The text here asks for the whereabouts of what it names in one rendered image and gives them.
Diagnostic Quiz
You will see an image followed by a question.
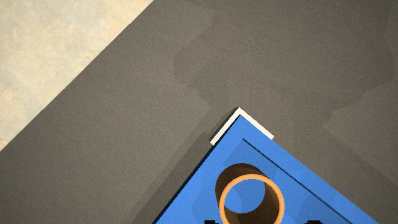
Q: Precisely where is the blue tray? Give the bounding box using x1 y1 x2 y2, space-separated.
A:
152 115 379 224

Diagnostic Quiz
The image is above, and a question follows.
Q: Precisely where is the bronze bushing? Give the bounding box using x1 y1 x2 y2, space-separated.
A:
215 163 284 224

